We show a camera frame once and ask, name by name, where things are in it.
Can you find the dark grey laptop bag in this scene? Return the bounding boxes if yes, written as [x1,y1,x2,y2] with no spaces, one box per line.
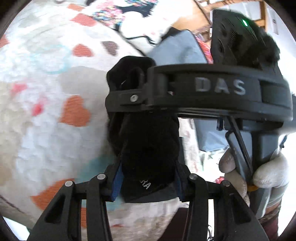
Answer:
[194,119,228,152]

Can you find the grey gloved right hand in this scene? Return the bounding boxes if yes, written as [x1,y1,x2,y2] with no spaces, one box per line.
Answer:
[219,149,288,208]

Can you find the grey Ipason laptop sleeve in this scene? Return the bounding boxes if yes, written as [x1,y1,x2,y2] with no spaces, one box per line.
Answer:
[147,27,208,65]

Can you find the wooden chair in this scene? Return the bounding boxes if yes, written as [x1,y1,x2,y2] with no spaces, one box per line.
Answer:
[172,1,267,43]

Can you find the red floral bedsheet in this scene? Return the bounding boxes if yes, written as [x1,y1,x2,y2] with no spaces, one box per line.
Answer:
[195,35,214,64]

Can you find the white illustrated pillow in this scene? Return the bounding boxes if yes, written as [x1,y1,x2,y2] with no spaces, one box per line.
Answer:
[84,1,179,52]

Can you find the black tracking camera box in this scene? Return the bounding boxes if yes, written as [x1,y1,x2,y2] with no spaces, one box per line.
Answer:
[211,16,280,71]

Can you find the black pants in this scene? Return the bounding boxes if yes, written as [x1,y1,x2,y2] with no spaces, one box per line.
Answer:
[105,56,180,203]

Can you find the right forearm red sleeve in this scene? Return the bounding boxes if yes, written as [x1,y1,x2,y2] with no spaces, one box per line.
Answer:
[259,201,281,241]

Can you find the heart patterned quilt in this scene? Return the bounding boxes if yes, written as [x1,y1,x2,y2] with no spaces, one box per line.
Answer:
[0,0,223,241]

